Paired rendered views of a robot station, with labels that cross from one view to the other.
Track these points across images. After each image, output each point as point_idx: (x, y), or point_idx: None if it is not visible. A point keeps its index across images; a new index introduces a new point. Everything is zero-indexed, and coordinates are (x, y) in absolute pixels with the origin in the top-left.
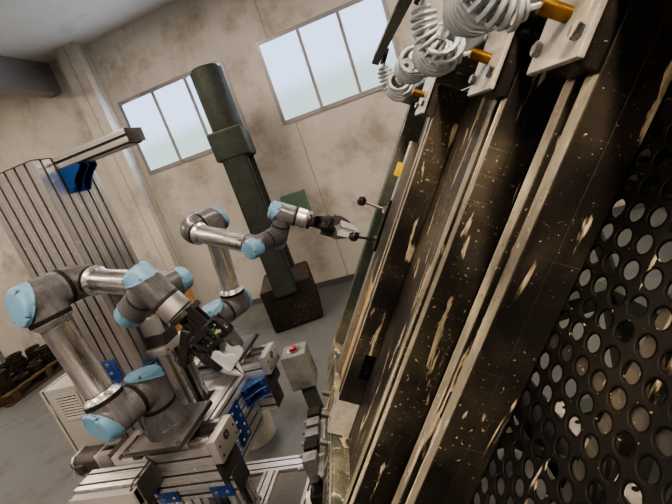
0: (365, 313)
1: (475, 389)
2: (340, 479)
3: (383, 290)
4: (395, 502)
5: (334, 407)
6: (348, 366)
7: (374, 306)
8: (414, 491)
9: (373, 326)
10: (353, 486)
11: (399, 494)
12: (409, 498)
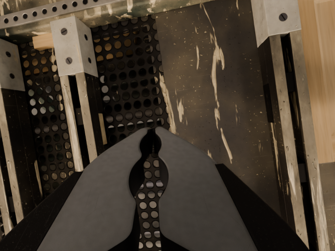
0: (308, 176)
1: None
2: (176, 1)
3: (289, 220)
4: (17, 206)
5: (275, 12)
6: (285, 90)
7: (288, 197)
8: (7, 232)
9: (280, 166)
10: (82, 116)
11: (17, 213)
12: (8, 225)
